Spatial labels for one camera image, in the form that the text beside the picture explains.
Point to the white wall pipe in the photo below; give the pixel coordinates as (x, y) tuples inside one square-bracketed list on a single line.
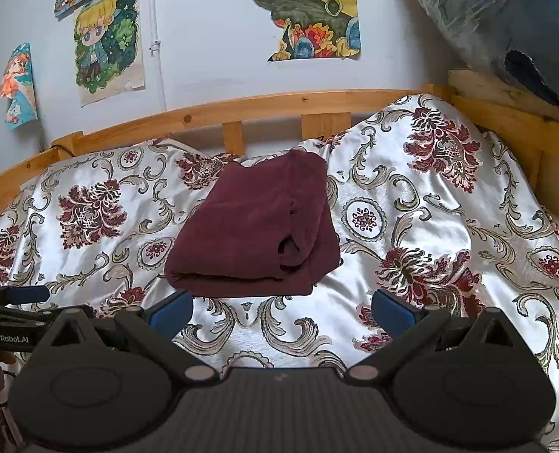
[(156, 47)]

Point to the wooden bed frame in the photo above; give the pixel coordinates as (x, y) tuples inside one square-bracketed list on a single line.
[(270, 104)]

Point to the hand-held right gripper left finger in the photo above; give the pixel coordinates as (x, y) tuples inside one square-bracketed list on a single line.
[(171, 315)]

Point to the small orange-haired figure poster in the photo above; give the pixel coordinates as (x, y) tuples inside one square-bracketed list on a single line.
[(20, 85)]

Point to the blond cartoon figure poster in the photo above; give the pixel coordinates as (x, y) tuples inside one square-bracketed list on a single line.
[(104, 42)]

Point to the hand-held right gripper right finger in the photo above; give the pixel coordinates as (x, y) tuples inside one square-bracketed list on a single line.
[(393, 314)]

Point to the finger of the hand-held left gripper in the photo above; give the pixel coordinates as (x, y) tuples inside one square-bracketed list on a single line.
[(29, 294)]

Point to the colourful landscape poster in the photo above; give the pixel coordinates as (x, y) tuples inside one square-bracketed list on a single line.
[(307, 9)]

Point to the floral satin blanket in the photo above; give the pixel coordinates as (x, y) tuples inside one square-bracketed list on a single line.
[(425, 198)]

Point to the maroon long-sleeved shirt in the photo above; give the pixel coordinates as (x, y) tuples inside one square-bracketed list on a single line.
[(255, 226)]

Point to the plastic-wrapped dark bundle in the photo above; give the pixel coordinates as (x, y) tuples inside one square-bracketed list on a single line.
[(520, 19)]

